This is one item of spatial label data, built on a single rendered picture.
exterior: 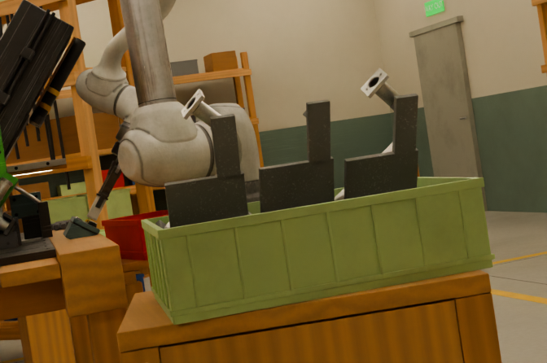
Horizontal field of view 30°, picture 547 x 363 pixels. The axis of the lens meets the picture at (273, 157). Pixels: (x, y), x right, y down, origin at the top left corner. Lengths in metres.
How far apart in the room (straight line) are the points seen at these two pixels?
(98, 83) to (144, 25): 0.44
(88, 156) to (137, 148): 3.09
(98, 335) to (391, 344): 0.83
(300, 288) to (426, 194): 0.29
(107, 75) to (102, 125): 2.93
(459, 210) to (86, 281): 0.93
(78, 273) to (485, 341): 0.98
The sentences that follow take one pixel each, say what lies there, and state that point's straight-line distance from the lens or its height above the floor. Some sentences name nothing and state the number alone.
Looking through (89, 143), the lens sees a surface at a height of 1.23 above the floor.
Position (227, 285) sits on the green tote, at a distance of 1.83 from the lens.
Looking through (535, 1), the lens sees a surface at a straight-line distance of 9.09.
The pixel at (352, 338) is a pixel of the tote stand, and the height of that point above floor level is 0.71.
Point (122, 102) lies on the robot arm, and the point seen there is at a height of 1.26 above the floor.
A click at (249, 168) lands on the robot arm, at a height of 1.03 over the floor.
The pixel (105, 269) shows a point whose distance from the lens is 2.43.
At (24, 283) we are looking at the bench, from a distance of 2.43.
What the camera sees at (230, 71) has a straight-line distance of 12.02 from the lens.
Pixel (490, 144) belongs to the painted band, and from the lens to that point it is 11.23.
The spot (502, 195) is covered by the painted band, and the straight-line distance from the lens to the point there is 11.18.
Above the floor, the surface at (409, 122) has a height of 1.08.
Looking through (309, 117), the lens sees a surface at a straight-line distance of 1.93.
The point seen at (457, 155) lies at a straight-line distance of 11.77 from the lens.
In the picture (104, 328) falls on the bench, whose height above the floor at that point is 0.71.
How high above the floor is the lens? 1.08
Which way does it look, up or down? 1 degrees down
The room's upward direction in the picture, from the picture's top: 8 degrees counter-clockwise
